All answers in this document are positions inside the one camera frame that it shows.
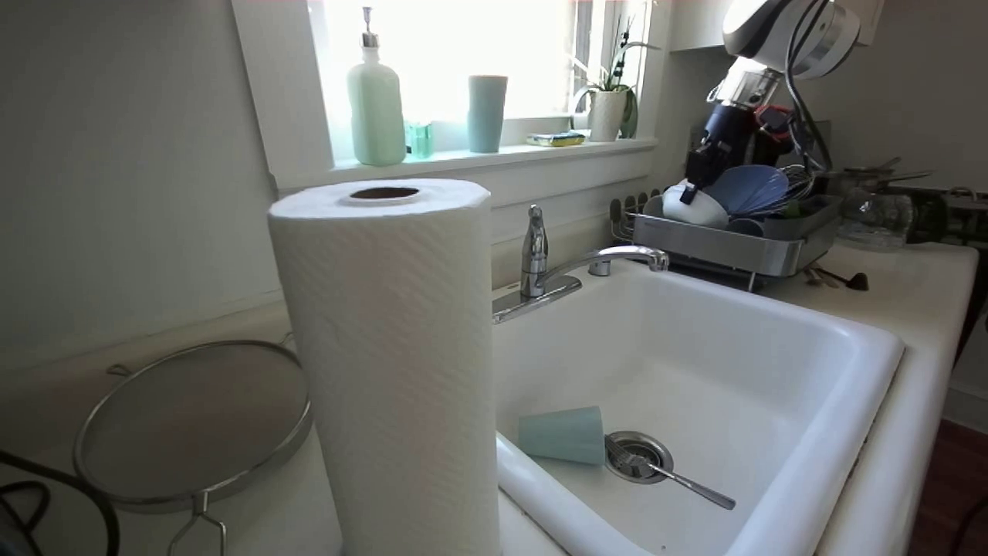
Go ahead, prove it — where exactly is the teal tumbler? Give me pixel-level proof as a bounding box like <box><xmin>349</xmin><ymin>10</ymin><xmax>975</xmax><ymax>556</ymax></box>
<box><xmin>466</xmin><ymin>72</ymin><xmax>509</xmax><ymax>157</ymax></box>

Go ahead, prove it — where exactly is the metal sink drain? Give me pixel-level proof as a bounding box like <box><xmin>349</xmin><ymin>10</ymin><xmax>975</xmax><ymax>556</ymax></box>
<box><xmin>602</xmin><ymin>429</ymin><xmax>676</xmax><ymax>486</ymax></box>

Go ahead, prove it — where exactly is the blue bowl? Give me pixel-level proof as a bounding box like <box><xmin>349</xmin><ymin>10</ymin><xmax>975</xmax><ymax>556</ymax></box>
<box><xmin>711</xmin><ymin>161</ymin><xmax>797</xmax><ymax>222</ymax></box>

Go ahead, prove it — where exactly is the white wall cabinet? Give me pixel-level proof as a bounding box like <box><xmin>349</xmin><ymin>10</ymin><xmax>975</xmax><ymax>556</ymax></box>
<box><xmin>667</xmin><ymin>0</ymin><xmax>736</xmax><ymax>56</ymax></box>

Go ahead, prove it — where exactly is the small teal glass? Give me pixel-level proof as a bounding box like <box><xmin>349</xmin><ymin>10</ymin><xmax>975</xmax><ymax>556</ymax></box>
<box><xmin>402</xmin><ymin>120</ymin><xmax>437</xmax><ymax>165</ymax></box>

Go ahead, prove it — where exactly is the chrome faucet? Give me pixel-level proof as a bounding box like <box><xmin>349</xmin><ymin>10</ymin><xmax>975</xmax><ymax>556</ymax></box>
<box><xmin>491</xmin><ymin>201</ymin><xmax>676</xmax><ymax>324</ymax></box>

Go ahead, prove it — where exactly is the thick black cable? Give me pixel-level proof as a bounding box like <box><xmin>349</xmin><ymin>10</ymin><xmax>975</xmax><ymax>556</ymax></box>
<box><xmin>0</xmin><ymin>449</ymin><xmax>125</xmax><ymax>556</ymax></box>

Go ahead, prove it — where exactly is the white paper towel roll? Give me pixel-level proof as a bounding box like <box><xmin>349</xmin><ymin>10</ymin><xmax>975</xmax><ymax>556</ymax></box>
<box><xmin>267</xmin><ymin>175</ymin><xmax>504</xmax><ymax>556</ymax></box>

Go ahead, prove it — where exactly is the metal fork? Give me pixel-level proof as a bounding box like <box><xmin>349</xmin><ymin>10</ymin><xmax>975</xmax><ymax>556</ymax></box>
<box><xmin>628</xmin><ymin>452</ymin><xmax>742</xmax><ymax>513</ymax></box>

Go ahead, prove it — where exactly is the grey dish rack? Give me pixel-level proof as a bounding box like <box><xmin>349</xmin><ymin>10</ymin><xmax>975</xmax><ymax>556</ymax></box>
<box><xmin>630</xmin><ymin>194</ymin><xmax>843</xmax><ymax>295</ymax></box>

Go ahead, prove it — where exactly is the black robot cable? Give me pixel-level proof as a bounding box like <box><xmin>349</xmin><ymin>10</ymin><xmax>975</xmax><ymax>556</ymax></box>
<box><xmin>766</xmin><ymin>0</ymin><xmax>840</xmax><ymax>197</ymax></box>

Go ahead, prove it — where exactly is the white ceramic sink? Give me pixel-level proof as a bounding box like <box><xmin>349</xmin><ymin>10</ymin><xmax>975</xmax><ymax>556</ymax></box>
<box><xmin>491</xmin><ymin>256</ymin><xmax>908</xmax><ymax>556</ymax></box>

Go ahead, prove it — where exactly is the teal plastic cup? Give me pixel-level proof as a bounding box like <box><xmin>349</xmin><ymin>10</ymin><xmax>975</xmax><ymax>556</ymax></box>
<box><xmin>509</xmin><ymin>405</ymin><xmax>612</xmax><ymax>469</ymax></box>

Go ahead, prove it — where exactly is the clear glass jar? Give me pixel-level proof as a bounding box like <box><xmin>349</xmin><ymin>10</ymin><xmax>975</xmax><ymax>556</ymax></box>
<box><xmin>833</xmin><ymin>189</ymin><xmax>918</xmax><ymax>252</ymax></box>

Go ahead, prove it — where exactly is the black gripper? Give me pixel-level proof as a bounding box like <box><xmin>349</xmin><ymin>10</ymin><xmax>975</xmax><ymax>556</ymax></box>
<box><xmin>676</xmin><ymin>94</ymin><xmax>769</xmax><ymax>210</ymax></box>

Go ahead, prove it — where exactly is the pale green soap dispenser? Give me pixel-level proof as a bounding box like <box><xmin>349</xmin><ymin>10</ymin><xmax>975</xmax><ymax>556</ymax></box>
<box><xmin>347</xmin><ymin>3</ymin><xmax>410</xmax><ymax>171</ymax></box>

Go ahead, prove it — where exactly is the round metal mesh screen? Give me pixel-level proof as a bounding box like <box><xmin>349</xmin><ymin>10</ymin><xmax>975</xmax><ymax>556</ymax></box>
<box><xmin>71</xmin><ymin>338</ymin><xmax>316</xmax><ymax>556</ymax></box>

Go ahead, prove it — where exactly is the yellow green sponge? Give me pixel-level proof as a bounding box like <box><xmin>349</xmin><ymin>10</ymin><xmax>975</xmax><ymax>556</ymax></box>
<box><xmin>527</xmin><ymin>127</ymin><xmax>594</xmax><ymax>152</ymax></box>

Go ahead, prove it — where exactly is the black measuring spoon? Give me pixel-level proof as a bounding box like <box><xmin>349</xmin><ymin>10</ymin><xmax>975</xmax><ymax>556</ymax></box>
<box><xmin>811</xmin><ymin>263</ymin><xmax>874</xmax><ymax>295</ymax></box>

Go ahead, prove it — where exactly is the plant in white pot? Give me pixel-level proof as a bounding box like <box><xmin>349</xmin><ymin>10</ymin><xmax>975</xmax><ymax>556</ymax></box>
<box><xmin>568</xmin><ymin>19</ymin><xmax>659</xmax><ymax>144</ymax></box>

